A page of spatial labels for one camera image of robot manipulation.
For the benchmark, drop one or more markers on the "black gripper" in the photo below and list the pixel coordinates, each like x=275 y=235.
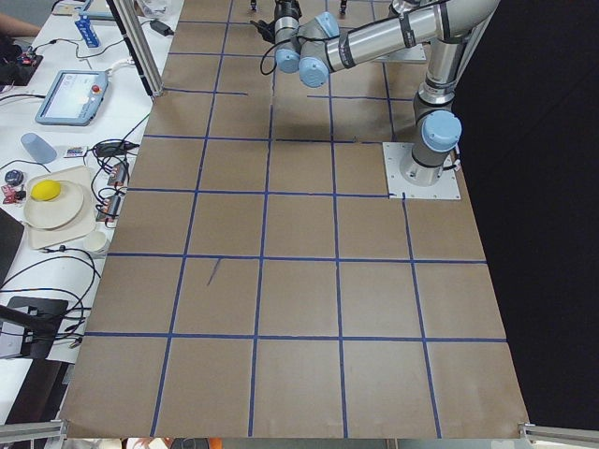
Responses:
x=283 y=8

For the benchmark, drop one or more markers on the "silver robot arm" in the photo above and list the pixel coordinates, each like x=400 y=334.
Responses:
x=318 y=48

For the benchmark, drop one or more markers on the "black power adapter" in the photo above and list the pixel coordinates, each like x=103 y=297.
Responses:
x=161 y=28

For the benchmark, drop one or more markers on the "blue teach pendant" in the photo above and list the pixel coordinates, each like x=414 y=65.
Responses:
x=74 y=98

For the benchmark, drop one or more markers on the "blue plastic cup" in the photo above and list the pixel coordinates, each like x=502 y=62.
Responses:
x=39 y=149

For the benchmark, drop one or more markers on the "white paper cup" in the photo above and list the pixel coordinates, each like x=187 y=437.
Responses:
x=96 y=244

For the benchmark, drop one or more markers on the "yellow lemon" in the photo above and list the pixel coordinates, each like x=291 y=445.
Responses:
x=46 y=190

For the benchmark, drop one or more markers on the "beige plate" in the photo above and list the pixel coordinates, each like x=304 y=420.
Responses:
x=55 y=213

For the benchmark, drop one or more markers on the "beige tray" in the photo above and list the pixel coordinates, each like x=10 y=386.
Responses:
x=80 y=226

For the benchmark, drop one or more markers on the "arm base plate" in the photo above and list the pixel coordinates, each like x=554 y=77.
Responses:
x=413 y=55
x=406 y=179

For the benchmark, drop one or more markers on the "aluminium frame post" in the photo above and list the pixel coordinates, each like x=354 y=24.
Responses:
x=128 y=23

